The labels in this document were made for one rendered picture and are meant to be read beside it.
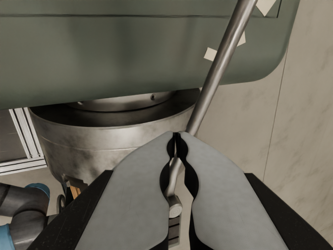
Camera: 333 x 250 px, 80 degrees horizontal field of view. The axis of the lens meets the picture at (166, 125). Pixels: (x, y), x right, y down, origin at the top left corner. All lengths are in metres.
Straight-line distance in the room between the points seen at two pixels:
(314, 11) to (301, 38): 0.23
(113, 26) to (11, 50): 0.09
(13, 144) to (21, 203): 0.89
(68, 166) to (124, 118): 0.11
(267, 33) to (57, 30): 0.23
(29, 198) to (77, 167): 0.36
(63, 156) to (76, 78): 0.15
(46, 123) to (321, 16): 2.40
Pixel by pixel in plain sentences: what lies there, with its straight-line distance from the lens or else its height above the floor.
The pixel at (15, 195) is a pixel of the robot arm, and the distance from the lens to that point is 0.67.
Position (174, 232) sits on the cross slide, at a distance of 0.99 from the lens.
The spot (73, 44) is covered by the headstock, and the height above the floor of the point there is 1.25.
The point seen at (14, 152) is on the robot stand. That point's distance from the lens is 1.56.
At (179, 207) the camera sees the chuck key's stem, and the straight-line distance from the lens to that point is 0.26.
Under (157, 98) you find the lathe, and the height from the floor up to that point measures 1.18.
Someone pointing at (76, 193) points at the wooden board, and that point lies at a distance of 0.79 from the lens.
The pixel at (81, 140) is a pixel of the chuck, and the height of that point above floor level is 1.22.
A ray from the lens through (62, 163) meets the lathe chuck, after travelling 0.35.
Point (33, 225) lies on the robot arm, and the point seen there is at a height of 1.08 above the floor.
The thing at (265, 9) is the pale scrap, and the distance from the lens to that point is 0.29.
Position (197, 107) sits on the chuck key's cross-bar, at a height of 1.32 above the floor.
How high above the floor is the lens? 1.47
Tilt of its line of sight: 56 degrees down
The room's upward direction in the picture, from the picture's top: 143 degrees clockwise
